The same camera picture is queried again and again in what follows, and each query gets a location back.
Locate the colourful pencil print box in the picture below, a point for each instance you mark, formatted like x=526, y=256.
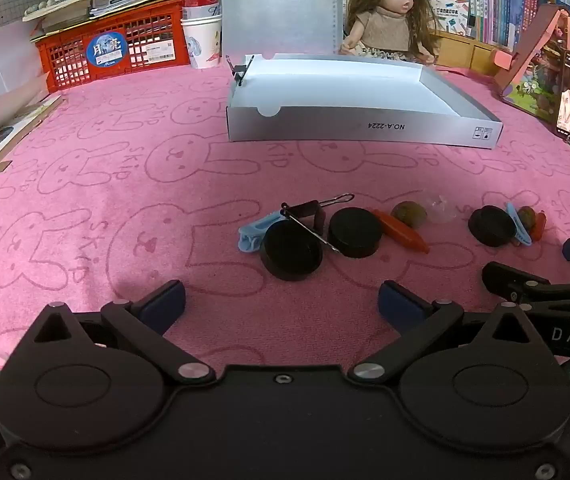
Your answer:
x=447, y=10

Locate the grid pattern board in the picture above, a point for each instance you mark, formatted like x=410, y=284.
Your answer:
x=0, y=12

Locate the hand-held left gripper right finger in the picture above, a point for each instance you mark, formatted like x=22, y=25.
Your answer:
x=400, y=305

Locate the white cardboard box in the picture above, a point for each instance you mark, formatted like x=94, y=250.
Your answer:
x=340, y=90

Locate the light blue plastic clip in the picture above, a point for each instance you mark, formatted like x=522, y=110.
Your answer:
x=252, y=234
x=519, y=227

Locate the black round lid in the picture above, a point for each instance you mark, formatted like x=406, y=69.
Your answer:
x=290, y=255
x=490, y=225
x=355, y=230

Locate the large black binder clip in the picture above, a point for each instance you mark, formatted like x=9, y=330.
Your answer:
x=315, y=210

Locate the white paper bag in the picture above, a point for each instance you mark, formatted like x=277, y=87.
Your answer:
x=10, y=55

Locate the red plastic crate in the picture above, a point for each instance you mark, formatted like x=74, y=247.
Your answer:
x=65, y=60

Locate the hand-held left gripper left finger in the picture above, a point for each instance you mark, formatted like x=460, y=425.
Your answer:
x=165, y=305

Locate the orange toy carrot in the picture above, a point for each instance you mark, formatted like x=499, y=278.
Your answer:
x=539, y=225
x=400, y=230

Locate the white paper cup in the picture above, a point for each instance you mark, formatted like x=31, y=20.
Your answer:
x=202, y=40

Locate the pink house-shaped toy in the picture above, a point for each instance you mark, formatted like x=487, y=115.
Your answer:
x=535, y=60

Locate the wooden drawer unit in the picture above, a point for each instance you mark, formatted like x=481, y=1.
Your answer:
x=465, y=52

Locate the brown-haired doll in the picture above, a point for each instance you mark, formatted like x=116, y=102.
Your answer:
x=390, y=25

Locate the pink bunny print blanket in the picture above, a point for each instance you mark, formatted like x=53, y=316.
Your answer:
x=115, y=160

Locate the translucent plastic clipboard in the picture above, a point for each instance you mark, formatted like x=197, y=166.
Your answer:
x=280, y=10

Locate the small black binder clip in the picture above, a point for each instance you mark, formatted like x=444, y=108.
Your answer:
x=239, y=71

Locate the clear plastic piece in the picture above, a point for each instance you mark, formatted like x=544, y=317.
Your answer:
x=440, y=210

